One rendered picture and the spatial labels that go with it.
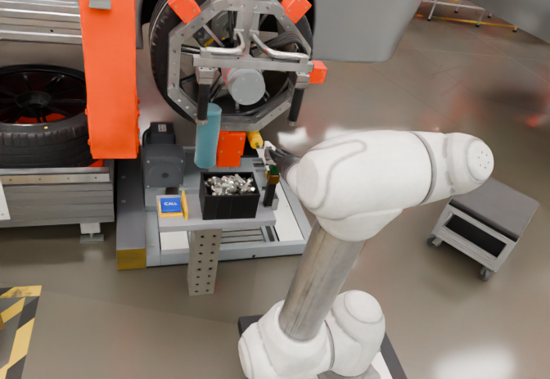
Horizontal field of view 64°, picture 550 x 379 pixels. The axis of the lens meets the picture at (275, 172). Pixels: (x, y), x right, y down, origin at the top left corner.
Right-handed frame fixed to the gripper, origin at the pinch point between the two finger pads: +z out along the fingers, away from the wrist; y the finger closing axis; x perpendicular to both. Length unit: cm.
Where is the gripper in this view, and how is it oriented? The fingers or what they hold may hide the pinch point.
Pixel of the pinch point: (269, 147)
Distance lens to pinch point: 159.0
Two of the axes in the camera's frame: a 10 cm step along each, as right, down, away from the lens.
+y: -9.3, 0.7, -3.7
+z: -3.7, -3.7, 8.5
